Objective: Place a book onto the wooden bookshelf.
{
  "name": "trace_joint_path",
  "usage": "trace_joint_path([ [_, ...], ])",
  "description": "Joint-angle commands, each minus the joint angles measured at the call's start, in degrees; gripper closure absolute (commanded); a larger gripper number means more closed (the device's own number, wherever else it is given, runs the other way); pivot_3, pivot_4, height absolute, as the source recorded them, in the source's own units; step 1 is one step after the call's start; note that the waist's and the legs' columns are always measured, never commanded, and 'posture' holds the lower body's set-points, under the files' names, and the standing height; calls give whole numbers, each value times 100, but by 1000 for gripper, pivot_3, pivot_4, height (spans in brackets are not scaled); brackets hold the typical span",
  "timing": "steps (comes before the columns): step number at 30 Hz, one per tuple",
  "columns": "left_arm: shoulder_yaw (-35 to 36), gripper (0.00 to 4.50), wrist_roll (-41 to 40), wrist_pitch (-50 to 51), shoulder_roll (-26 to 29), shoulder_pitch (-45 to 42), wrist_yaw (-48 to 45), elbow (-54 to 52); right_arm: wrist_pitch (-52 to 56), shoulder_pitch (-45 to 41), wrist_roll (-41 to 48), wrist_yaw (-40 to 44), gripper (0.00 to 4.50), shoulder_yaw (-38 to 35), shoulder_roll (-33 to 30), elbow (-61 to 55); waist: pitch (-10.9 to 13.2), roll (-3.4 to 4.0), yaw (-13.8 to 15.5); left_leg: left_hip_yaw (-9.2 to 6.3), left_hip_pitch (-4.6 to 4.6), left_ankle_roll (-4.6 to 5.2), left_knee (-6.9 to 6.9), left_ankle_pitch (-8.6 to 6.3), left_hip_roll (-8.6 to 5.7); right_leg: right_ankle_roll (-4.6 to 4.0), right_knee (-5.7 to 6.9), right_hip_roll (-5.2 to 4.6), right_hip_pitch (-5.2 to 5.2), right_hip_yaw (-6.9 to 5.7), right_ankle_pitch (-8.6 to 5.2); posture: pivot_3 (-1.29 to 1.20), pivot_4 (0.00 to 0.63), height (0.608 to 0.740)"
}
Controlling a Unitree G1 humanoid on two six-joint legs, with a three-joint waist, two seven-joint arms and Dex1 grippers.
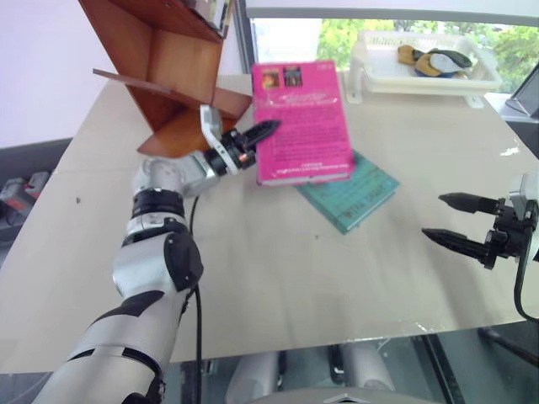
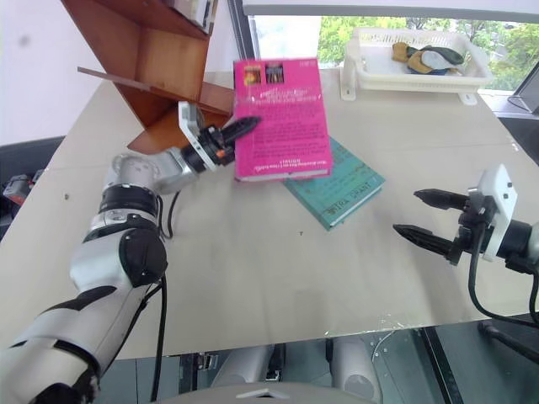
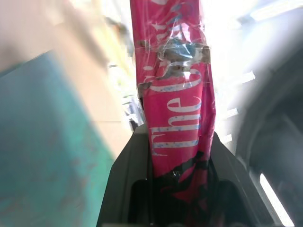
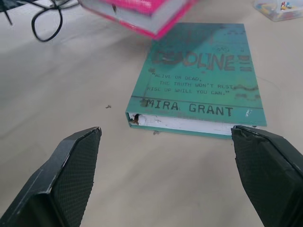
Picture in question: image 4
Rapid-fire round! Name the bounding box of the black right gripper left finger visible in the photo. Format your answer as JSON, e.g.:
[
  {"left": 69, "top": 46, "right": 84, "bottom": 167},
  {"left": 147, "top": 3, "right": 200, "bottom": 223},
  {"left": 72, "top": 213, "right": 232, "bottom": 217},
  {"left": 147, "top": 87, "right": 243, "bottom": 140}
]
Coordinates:
[{"left": 0, "top": 126, "right": 103, "bottom": 227}]

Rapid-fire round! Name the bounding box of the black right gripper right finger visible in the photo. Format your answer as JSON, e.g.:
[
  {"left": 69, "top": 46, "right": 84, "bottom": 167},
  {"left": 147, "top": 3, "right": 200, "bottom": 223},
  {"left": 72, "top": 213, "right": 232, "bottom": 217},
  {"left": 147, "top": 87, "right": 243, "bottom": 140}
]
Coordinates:
[{"left": 231, "top": 125, "right": 303, "bottom": 227}]

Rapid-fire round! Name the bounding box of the pink hardcover book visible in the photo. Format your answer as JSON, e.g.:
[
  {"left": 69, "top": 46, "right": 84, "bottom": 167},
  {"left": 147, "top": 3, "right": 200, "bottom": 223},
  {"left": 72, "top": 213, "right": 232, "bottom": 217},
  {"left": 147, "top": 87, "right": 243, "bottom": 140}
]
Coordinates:
[{"left": 79, "top": 0, "right": 198, "bottom": 41}]

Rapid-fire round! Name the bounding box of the teal hardcover book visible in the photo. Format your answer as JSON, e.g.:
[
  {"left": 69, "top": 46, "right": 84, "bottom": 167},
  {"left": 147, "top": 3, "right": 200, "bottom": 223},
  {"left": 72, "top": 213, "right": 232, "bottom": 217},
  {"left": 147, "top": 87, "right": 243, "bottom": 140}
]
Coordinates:
[{"left": 125, "top": 22, "right": 268, "bottom": 139}]

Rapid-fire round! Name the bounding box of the clear plastic box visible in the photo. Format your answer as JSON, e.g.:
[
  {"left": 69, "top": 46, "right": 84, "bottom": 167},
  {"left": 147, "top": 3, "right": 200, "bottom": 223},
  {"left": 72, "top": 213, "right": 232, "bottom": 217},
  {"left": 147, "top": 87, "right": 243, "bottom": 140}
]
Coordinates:
[{"left": 253, "top": 0, "right": 303, "bottom": 23}]

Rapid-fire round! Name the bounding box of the black cable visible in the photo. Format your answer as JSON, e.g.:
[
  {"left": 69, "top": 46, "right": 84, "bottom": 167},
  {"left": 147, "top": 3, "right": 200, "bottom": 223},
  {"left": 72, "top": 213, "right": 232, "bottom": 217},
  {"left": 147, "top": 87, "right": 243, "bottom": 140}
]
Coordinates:
[{"left": 0, "top": 0, "right": 79, "bottom": 43}]

